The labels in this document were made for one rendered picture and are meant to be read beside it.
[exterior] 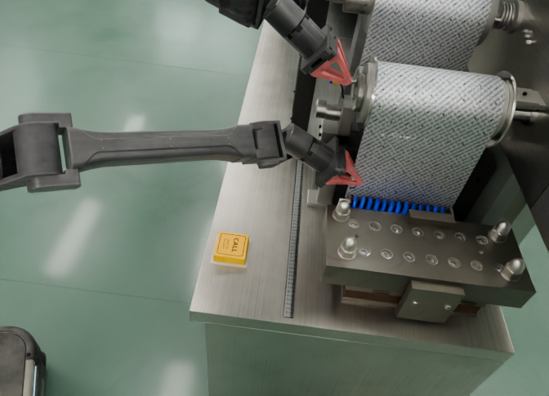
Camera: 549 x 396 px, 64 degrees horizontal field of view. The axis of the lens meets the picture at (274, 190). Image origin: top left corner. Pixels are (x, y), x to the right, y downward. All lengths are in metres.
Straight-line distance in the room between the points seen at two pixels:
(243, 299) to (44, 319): 1.27
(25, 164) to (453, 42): 0.86
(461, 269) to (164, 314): 1.34
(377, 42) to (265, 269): 0.56
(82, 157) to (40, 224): 1.72
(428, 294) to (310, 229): 0.32
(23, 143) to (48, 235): 1.66
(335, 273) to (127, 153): 0.44
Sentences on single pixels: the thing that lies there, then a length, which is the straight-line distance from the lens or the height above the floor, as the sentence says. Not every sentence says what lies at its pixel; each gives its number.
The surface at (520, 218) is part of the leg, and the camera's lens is 1.33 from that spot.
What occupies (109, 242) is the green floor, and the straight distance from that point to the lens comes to 2.23.
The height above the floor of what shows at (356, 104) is 1.25.
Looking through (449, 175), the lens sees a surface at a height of 1.12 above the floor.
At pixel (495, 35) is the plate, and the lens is 1.24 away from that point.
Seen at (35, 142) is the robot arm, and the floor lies 1.30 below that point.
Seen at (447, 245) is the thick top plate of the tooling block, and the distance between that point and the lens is 0.96.
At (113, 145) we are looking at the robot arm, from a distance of 0.70.
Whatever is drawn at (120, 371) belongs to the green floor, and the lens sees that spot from 1.89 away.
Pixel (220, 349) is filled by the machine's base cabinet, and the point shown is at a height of 0.74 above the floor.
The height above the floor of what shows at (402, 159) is 1.15.
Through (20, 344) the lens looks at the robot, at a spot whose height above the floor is 0.24.
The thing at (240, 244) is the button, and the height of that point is 0.92.
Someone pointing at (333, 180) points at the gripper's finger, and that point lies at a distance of 0.92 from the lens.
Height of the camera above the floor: 1.71
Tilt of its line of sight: 45 degrees down
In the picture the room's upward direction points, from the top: 7 degrees clockwise
